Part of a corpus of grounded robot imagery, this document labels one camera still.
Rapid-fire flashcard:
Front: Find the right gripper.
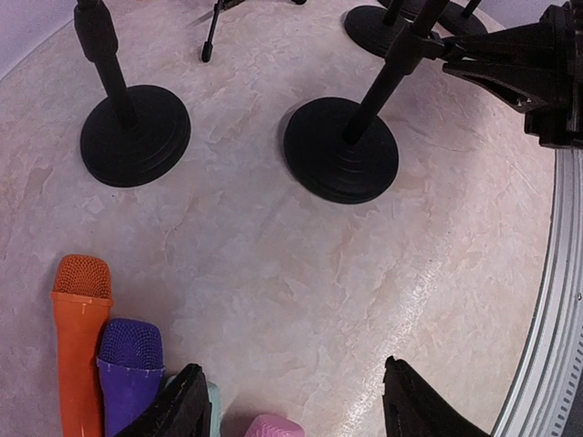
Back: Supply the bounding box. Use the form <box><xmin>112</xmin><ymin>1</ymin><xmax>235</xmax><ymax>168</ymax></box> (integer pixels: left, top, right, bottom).
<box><xmin>443</xmin><ymin>1</ymin><xmax>582</xmax><ymax>149</ymax></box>

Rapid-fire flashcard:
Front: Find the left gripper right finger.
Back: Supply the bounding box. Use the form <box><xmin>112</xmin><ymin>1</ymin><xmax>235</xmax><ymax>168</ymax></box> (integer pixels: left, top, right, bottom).
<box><xmin>383</xmin><ymin>356</ymin><xmax>488</xmax><ymax>437</ymax></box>

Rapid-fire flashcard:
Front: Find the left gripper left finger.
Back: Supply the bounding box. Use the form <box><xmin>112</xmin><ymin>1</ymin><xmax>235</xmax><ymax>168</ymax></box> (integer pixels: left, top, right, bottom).
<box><xmin>118</xmin><ymin>363</ymin><xmax>212</xmax><ymax>437</ymax></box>

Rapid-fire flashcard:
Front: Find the mint green toy microphone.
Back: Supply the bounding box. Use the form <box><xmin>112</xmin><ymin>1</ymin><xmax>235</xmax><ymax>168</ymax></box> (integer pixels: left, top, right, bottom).
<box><xmin>164</xmin><ymin>373</ymin><xmax>221</xmax><ymax>436</ymax></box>

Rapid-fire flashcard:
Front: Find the purple toy microphone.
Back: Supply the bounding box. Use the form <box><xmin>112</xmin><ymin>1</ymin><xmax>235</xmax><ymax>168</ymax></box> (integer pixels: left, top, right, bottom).
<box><xmin>97</xmin><ymin>318</ymin><xmax>165</xmax><ymax>436</ymax></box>

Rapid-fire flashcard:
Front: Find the pink toy microphone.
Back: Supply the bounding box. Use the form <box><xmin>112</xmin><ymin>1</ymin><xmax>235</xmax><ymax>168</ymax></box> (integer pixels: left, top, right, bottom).
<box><xmin>244</xmin><ymin>413</ymin><xmax>305</xmax><ymax>437</ymax></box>

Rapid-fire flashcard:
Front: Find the orange toy microphone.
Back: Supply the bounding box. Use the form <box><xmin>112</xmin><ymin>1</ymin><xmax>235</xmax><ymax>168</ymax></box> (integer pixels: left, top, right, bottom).
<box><xmin>51</xmin><ymin>254</ymin><xmax>114</xmax><ymax>436</ymax></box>

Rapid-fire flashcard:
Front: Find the black tripod microphone stand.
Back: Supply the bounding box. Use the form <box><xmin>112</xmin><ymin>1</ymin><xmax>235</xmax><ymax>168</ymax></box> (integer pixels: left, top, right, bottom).
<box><xmin>200</xmin><ymin>0</ymin><xmax>307</xmax><ymax>63</ymax></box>

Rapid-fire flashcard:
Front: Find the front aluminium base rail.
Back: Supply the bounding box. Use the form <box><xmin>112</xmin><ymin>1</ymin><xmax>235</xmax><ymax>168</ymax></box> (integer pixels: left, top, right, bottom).
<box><xmin>492</xmin><ymin>150</ymin><xmax>582</xmax><ymax>436</ymax></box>

